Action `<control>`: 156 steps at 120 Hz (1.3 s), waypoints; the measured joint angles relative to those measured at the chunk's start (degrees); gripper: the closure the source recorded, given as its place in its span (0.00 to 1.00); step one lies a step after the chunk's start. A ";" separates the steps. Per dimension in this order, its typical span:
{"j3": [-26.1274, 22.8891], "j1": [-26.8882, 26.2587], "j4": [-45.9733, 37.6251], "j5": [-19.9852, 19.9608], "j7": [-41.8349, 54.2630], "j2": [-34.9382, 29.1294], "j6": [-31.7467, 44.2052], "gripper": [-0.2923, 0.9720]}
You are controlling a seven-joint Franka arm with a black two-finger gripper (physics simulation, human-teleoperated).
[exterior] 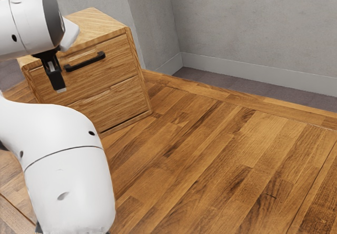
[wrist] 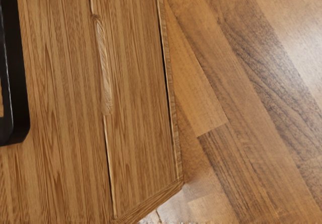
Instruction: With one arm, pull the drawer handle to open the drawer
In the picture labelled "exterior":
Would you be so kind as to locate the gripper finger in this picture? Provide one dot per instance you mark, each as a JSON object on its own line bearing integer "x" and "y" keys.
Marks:
{"x": 56, "y": 80}

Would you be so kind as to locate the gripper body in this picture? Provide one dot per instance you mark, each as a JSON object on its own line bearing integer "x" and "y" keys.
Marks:
{"x": 47, "y": 56}

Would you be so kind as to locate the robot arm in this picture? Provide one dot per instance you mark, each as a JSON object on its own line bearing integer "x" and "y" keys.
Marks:
{"x": 60, "y": 165}

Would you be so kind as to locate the wooden drawer cabinet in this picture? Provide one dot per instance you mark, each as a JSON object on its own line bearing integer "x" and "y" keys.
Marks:
{"x": 100, "y": 79}

